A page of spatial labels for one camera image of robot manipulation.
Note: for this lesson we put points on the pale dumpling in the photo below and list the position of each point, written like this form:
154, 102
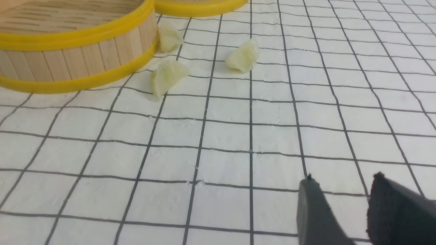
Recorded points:
167, 74
170, 37
244, 58

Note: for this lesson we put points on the white checkered tablecloth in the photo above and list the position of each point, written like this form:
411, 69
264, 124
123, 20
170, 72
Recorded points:
342, 89

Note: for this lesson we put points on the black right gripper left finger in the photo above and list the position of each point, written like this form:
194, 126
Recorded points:
315, 221

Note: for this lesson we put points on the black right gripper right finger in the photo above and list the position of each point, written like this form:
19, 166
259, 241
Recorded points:
398, 215

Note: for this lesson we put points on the bamboo steamer tray yellow rim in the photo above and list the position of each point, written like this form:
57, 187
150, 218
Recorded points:
63, 46

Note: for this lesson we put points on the bamboo steamer lid yellow rim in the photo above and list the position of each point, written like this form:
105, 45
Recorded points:
197, 8

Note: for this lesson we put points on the pale dumpling front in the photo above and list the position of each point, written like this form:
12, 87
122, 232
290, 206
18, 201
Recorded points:
167, 74

